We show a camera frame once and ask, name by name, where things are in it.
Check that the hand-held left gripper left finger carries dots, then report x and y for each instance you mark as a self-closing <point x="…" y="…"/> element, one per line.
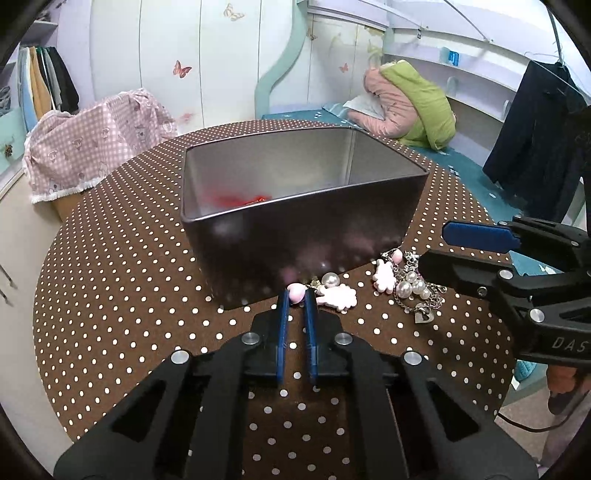
<point x="282" y="318"/>

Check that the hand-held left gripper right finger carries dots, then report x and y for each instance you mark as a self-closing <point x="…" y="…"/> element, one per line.
<point x="310" y="323"/>

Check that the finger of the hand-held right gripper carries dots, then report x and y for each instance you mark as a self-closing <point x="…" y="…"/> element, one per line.
<point x="480" y="236"/>
<point x="457" y="270"/>

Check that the rectangular metal tin box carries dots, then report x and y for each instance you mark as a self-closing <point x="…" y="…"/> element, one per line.
<point x="277" y="258"/>

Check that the person's right hand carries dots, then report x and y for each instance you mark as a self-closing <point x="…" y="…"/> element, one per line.
<point x="563" y="392"/>

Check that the dark hanging garment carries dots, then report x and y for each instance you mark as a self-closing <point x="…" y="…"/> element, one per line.
<point x="531" y="138"/>

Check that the green quilted jacket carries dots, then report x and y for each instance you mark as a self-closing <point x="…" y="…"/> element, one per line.
<point x="425" y="101"/>

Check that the pink jacket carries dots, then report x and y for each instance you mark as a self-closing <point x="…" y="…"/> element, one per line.
<point x="392" y="106"/>

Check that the brown polka dot tablecloth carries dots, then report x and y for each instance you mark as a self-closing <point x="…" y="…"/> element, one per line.
<point x="115" y="277"/>

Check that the small blue box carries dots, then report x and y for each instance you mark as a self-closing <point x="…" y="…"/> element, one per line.
<point x="453" y="57"/>

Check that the cardboard box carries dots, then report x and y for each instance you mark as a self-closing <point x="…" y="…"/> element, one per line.
<point x="64" y="207"/>

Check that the pink checked cloth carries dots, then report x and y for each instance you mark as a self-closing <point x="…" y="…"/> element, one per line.
<point x="92" y="138"/>

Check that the pink butterfly sticker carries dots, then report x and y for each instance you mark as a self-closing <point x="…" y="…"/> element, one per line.
<point x="181" y="69"/>

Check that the white base cabinet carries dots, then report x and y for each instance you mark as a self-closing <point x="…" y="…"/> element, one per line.
<point x="18" y="240"/>

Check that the white wardrobe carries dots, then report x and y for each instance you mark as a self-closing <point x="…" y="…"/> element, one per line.
<point x="138" y="46"/>

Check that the beige butterfly sticker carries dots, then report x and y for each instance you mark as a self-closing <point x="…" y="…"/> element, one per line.
<point x="233" y="12"/>

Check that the black hanging garment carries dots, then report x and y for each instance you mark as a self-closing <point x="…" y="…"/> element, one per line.
<point x="64" y="83"/>

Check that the teal drawer unit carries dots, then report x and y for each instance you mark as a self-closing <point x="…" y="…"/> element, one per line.
<point x="14" y="129"/>

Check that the grey hanging garment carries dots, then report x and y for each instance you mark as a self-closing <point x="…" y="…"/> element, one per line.
<point x="51" y="78"/>

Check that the yellow hanging garment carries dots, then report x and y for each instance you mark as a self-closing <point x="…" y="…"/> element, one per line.
<point x="39" y="87"/>

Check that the light blue hanging garment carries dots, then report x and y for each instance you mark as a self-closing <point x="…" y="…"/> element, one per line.
<point x="27" y="92"/>

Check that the white wall shelf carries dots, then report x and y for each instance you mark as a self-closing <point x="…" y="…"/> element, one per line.
<point x="480" y="78"/>

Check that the teal bunk bed frame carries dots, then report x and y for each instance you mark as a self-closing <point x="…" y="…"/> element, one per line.
<point x="295" y="46"/>

